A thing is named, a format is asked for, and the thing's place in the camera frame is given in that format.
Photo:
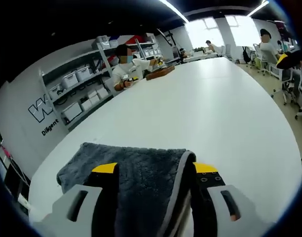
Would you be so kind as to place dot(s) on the grey metal storage shelf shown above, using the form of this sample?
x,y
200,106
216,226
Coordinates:
x,y
91,112

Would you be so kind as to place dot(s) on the group of white storage boxes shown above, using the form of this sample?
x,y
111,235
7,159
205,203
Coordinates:
x,y
72,79

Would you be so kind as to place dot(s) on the grey towel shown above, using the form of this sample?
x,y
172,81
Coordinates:
x,y
146,168

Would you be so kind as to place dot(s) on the black backpack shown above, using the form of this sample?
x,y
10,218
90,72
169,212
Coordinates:
x,y
246,55

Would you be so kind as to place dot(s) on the pink hanging item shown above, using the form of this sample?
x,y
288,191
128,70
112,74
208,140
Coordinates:
x,y
6,151

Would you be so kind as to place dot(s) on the ceiling light strip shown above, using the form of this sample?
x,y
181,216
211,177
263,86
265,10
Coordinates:
x,y
174,11

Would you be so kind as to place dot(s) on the wooden tray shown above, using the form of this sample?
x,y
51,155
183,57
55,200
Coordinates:
x,y
161,72

